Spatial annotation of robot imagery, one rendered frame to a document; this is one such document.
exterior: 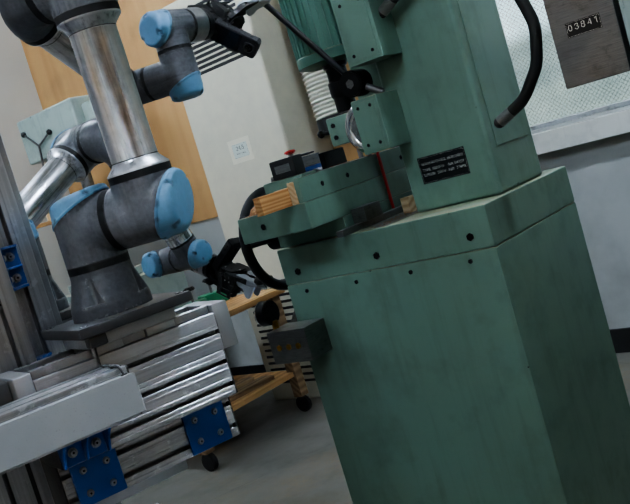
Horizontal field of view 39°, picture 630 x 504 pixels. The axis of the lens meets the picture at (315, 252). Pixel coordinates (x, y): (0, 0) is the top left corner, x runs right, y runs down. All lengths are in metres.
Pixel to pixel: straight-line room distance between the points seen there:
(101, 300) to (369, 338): 0.69
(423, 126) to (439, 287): 0.36
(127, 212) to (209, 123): 2.34
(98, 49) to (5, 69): 3.70
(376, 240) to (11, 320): 0.78
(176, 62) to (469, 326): 0.83
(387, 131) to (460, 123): 0.16
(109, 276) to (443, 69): 0.83
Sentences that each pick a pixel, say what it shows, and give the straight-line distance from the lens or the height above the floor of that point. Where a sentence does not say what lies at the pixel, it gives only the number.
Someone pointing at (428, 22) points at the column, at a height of 1.19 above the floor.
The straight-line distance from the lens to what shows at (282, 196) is 1.96.
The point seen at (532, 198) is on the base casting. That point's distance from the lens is 2.04.
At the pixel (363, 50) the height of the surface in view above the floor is 1.17.
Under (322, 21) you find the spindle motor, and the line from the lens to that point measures 2.18.
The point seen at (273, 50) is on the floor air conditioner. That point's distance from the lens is 3.75.
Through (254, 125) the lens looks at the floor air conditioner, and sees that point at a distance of 3.76.
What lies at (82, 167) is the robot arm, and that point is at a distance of 2.45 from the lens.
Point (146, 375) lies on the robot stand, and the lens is 1.69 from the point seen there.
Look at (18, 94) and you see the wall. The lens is 5.32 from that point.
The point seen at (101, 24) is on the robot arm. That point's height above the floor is 1.31.
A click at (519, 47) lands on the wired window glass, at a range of 3.46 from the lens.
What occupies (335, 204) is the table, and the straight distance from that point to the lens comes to 2.04.
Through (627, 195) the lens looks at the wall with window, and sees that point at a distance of 3.30.
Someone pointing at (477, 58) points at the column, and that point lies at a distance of 1.98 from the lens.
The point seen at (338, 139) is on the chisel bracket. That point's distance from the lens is 2.23.
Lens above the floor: 0.98
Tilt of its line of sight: 5 degrees down
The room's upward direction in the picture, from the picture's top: 17 degrees counter-clockwise
